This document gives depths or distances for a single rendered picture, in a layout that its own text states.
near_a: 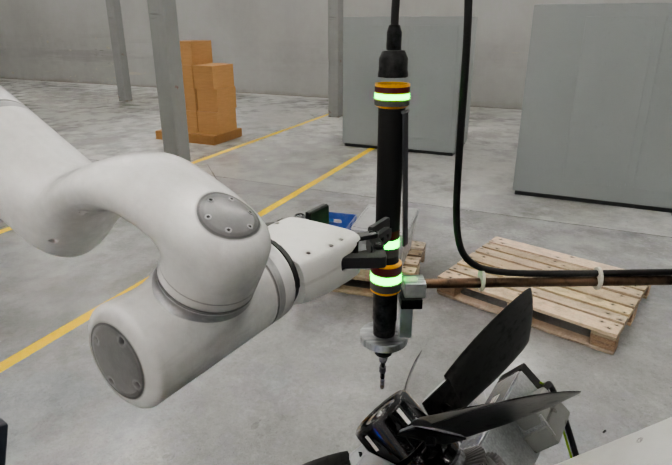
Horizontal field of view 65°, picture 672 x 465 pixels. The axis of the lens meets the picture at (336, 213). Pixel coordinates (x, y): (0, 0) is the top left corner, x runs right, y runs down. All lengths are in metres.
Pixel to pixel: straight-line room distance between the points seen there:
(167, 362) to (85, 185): 0.14
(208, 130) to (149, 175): 8.65
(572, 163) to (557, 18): 1.52
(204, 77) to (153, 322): 8.57
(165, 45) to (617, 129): 5.08
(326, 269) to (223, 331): 0.14
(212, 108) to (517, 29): 7.07
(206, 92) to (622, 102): 5.94
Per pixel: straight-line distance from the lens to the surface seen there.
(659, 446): 1.00
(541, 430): 1.18
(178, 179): 0.40
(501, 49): 12.95
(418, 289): 0.75
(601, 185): 6.41
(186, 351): 0.41
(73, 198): 0.44
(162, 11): 6.83
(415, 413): 0.99
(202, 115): 9.06
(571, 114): 6.25
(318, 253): 0.50
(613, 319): 3.78
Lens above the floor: 1.88
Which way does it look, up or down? 20 degrees down
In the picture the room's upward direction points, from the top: straight up
